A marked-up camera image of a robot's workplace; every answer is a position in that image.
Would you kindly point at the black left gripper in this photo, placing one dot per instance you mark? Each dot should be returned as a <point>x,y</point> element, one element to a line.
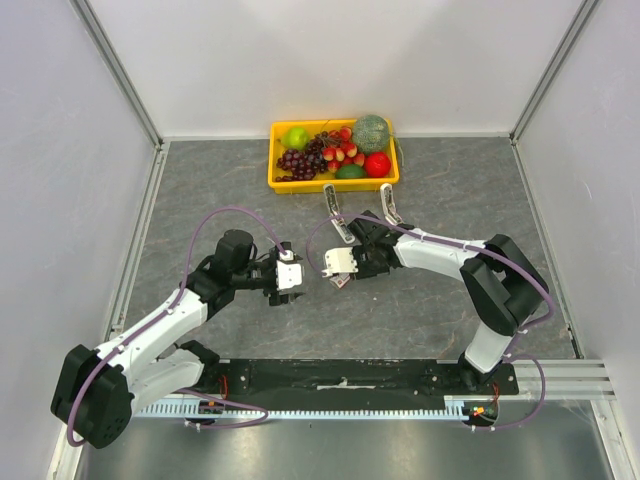
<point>274,296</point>

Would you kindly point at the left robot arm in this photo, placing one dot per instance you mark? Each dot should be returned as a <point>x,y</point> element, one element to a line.
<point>100,389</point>

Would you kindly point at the white rectangular case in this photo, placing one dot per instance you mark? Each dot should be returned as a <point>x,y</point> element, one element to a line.
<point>389,208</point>

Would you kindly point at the red strawberry cluster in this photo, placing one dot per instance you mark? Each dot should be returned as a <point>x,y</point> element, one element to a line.
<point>338,149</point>

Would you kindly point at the dark purple grape bunch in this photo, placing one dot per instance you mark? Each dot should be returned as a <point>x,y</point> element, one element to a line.
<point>304,165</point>

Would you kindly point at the green lime fruit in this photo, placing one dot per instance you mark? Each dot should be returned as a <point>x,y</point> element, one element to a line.
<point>351,171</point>

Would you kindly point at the green white stapler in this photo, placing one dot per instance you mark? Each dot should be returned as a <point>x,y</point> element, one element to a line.
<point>337,220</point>

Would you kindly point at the green pear fruit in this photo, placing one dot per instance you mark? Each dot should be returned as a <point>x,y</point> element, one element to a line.
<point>295,138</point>

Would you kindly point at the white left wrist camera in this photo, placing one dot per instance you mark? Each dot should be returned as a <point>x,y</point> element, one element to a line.
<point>289,268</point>

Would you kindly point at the yellow plastic tray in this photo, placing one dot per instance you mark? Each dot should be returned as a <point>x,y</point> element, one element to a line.
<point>316,186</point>

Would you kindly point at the grey slotted cable duct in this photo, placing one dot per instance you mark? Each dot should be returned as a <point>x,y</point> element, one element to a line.
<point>197,410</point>

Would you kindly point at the green netted melon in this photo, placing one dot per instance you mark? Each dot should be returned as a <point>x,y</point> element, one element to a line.
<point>371,133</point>

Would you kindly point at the aluminium frame rail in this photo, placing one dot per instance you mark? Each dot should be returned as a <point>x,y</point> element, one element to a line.
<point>578,378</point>

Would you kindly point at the red white staple box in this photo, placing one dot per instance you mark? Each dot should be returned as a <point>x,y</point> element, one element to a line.
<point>340,280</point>

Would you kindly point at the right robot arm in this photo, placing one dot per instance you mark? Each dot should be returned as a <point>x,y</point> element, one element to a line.
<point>505,289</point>

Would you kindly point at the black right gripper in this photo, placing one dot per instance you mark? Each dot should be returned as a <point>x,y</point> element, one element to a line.
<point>368,228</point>

